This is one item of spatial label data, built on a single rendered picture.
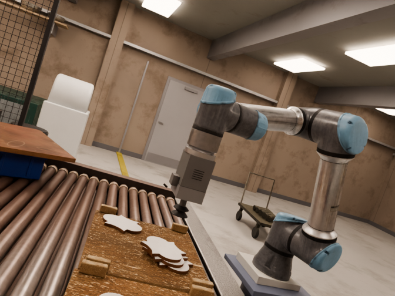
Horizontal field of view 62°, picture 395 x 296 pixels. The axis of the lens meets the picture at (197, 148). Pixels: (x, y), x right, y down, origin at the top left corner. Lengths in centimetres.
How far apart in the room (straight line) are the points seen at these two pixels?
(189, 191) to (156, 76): 752
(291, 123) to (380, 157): 1076
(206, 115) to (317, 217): 59
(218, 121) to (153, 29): 763
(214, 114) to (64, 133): 430
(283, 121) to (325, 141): 14
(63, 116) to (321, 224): 420
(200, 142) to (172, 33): 770
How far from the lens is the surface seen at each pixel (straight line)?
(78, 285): 80
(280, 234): 128
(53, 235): 102
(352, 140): 107
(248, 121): 80
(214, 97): 74
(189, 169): 74
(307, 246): 121
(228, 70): 872
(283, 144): 959
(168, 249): 101
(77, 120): 492
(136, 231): 112
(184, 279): 95
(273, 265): 131
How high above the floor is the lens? 135
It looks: 4 degrees down
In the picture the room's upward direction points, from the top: 19 degrees clockwise
